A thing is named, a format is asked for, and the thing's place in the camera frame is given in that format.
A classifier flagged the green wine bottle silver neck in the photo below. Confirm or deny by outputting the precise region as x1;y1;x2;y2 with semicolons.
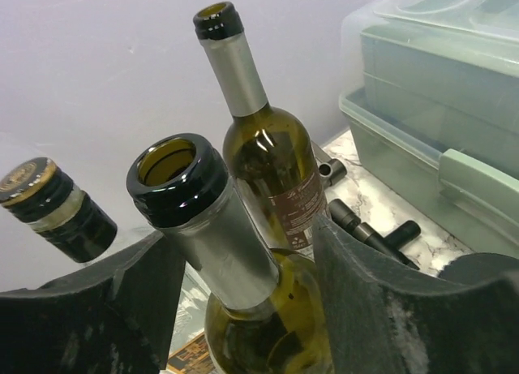
192;1;329;253

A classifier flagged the black metal pipe fitting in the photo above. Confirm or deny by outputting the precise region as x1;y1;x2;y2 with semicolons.
318;158;422;270

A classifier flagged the green wine bottle tan label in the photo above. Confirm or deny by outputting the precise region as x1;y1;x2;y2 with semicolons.
127;133;334;373

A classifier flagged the clear flat liquor bottle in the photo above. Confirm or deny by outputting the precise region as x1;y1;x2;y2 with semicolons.
1;157;118;263

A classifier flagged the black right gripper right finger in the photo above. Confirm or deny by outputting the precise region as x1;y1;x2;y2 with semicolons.
313;216;518;373

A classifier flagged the translucent green storage box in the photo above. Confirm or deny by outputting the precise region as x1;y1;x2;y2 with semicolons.
339;0;518;256

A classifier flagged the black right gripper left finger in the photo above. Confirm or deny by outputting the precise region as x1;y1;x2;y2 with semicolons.
1;233;185;373

